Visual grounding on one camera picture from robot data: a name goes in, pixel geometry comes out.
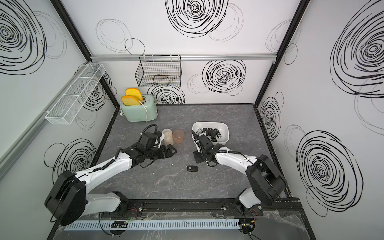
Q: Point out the chrome-trimmed porsche key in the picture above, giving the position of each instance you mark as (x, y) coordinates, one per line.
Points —
(218, 133)

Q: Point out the clear jar with grain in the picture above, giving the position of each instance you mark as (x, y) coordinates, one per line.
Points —
(168, 137)

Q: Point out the black wire basket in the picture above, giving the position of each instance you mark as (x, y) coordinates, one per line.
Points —
(159, 69)

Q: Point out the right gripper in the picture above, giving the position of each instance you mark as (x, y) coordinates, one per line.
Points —
(197, 159)

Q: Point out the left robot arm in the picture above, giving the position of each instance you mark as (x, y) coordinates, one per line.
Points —
(71, 198)

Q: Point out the black flip key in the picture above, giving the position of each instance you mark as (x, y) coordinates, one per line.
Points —
(213, 137)

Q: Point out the silver bmw key fob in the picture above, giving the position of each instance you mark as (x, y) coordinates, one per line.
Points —
(199, 131)

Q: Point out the white storage box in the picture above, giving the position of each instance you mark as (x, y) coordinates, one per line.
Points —
(223, 129)

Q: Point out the white slotted cable duct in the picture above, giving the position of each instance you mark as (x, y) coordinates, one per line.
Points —
(205, 224)

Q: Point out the white mesh wall shelf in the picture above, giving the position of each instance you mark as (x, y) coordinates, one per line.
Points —
(84, 92)

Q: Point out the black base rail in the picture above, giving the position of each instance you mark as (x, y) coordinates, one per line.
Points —
(225, 207)

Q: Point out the rear yellow toast slice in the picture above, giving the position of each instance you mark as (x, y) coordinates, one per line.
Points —
(134, 92)

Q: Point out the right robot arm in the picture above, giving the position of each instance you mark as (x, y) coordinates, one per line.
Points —
(267, 182)

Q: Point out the pink translucent cup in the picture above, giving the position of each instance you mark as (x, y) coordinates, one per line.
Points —
(178, 136)

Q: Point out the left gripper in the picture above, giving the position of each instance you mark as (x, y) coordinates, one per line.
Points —
(164, 154)

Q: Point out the mint green toaster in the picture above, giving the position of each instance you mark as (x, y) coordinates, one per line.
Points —
(146, 112)

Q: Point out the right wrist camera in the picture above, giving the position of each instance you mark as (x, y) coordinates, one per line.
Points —
(196, 141)

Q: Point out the yellow toast slice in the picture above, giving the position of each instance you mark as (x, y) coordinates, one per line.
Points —
(130, 101)
(134, 92)

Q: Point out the front yellow toast slice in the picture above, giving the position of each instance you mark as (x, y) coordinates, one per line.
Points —
(130, 101)

